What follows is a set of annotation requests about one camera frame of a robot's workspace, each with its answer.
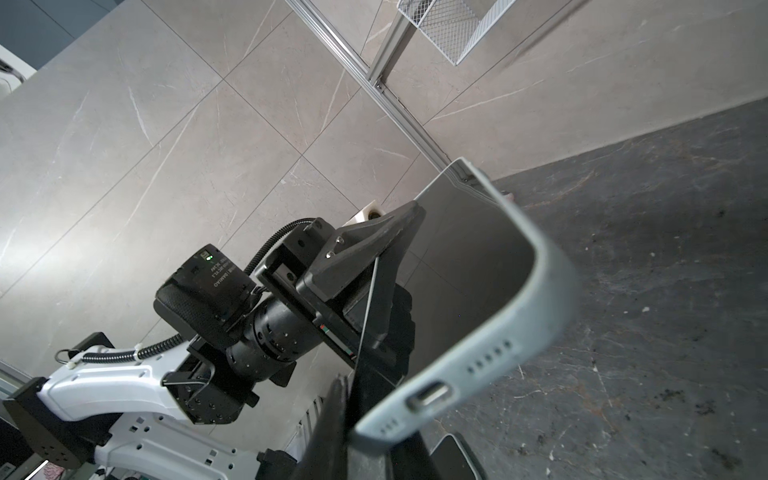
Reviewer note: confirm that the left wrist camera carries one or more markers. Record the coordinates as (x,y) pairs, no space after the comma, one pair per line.
(371,211)

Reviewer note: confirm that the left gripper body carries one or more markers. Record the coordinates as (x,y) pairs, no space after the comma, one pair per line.
(368,323)

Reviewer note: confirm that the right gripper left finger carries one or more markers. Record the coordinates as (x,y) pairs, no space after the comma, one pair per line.
(326,454)

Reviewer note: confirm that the white wire mesh basket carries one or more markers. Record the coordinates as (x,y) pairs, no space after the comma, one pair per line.
(454,27)

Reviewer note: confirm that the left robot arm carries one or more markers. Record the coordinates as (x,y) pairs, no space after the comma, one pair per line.
(235,327)

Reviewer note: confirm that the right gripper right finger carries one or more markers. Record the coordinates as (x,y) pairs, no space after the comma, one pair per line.
(410,460)

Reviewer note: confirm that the phone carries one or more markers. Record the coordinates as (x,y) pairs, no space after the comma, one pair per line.
(489,291)
(453,460)

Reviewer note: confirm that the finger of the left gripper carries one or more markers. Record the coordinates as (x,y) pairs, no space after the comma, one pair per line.
(352,249)

